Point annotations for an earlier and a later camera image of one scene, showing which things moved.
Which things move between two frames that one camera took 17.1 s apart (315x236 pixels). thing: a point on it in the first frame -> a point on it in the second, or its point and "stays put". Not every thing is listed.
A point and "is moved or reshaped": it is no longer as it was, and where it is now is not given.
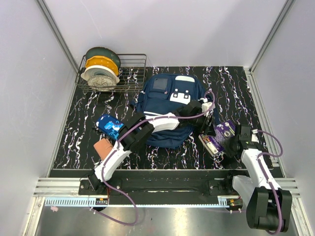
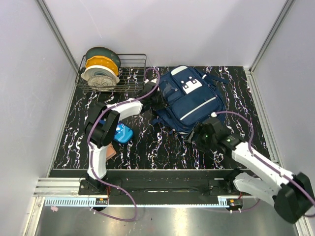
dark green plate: (102, 51) stays put
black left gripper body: (204, 129) -> (157, 103)
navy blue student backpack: (184, 95) is moved or reshaped
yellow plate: (101, 60) stays put
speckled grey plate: (102, 83) stays put
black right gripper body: (229, 145) -> (203, 141)
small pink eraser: (54, 208) stays put
